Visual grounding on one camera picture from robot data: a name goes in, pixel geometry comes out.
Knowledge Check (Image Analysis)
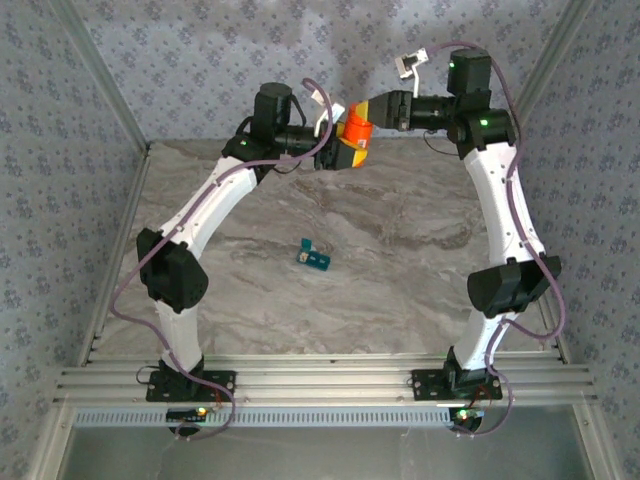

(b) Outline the orange pill bottle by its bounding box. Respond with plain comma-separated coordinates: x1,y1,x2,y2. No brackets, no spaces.
335,112,375,151

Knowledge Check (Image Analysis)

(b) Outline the teal pill organizer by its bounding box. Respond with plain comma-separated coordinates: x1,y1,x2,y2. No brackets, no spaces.
297,238,333,273

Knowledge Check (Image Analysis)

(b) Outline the right controller board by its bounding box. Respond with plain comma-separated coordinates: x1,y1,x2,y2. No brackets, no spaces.
449,407,485,426

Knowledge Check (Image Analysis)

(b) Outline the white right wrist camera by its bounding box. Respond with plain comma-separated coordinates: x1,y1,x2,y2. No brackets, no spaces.
393,47,431,95

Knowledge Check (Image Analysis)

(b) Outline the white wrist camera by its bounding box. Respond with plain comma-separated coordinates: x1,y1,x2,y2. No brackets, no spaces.
301,77,347,135
393,47,431,95

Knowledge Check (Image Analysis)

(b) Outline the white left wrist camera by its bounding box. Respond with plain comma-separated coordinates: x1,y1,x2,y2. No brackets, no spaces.
301,77,347,135

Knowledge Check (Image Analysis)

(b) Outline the aluminium corner post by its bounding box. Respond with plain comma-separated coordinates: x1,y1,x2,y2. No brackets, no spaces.
49,0,152,154
494,0,596,154

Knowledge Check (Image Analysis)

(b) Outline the aluminium front rail frame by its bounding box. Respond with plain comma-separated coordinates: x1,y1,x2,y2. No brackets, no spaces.
52,352,599,406

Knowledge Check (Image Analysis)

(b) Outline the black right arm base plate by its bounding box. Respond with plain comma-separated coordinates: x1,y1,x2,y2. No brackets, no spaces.
410,368,503,401

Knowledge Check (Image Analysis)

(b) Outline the grey slotted cable duct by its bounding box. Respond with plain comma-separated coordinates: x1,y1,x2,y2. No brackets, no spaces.
74,405,451,429

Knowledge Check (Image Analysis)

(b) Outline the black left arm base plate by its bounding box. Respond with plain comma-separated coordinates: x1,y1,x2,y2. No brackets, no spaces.
145,369,237,404

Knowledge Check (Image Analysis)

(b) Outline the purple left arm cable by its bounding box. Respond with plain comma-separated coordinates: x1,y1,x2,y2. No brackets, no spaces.
110,77,334,442

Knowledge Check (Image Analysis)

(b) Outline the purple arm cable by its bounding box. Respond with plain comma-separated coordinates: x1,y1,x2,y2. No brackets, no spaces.
110,77,334,442
424,40,567,440

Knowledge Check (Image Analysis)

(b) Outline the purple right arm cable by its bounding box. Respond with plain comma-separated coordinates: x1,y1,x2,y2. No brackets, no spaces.
424,40,567,440

